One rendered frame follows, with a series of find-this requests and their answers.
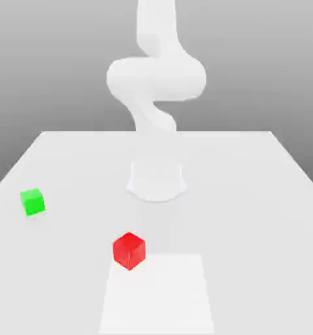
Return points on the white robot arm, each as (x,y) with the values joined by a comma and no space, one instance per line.
(156,78)

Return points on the small green cube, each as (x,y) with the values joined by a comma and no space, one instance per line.
(32,202)

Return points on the small red cube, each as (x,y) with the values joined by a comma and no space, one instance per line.
(129,250)

